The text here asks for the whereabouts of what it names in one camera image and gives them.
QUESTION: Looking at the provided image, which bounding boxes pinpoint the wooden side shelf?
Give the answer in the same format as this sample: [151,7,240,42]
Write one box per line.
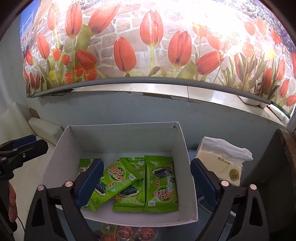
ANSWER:
[276,128,296,176]

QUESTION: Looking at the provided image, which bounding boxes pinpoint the green seaweed bag in box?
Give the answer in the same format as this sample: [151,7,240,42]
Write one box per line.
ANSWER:
[88,158,142,212]
[112,157,146,212]
[78,158,102,174]

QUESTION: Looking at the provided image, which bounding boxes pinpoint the cream leather sofa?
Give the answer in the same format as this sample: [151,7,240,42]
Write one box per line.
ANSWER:
[0,101,64,241]

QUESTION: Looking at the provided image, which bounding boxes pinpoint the large green seaweed snack bag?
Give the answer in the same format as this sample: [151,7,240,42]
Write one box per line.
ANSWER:
[144,156,179,213]

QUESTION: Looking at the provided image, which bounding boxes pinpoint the white cardboard box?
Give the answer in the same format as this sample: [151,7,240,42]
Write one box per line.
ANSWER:
[42,122,198,227]

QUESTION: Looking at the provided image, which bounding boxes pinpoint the cream tissue pack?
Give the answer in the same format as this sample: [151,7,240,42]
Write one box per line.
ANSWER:
[194,137,253,186]

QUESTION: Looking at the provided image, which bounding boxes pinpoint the left hand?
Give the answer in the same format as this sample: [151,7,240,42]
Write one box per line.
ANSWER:
[8,183,18,222]

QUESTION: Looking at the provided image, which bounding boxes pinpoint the tulip window poster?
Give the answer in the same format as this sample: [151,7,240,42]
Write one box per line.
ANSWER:
[20,1,295,114]

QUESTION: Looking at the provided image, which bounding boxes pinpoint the red jelly cup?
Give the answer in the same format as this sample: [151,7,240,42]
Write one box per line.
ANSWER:
[99,234,117,241]
[116,226,137,240]
[138,227,158,241]

